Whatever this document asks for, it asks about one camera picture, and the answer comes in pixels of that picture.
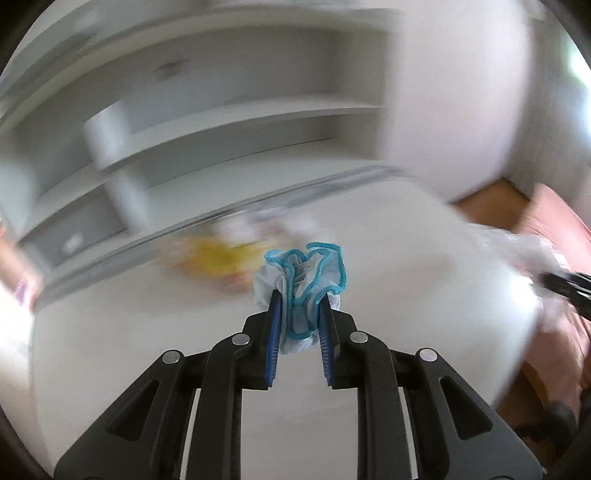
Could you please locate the grey desk shelf unit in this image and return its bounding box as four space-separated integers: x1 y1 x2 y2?
0 9 398 296

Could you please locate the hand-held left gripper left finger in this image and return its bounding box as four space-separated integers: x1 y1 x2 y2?
54 288 283 480

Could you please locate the dark round object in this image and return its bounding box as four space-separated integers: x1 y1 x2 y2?
522 401 579 440

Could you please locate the pink clothing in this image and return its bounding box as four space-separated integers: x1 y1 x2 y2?
508 185 591 416

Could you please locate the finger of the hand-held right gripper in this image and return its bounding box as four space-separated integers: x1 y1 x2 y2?
538 271 591 319

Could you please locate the white cloth with blue trim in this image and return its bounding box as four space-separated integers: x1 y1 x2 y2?
253 242 348 356

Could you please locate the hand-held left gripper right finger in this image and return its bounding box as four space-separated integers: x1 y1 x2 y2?
318 293 542 480

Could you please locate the crumpled white paper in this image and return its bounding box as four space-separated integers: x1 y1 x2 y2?
217 210 324 250

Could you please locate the yellow snack bag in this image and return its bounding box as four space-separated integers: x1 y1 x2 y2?
171 235 269 287

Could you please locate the grey drawer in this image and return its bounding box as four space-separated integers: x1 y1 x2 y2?
28 194 130 273

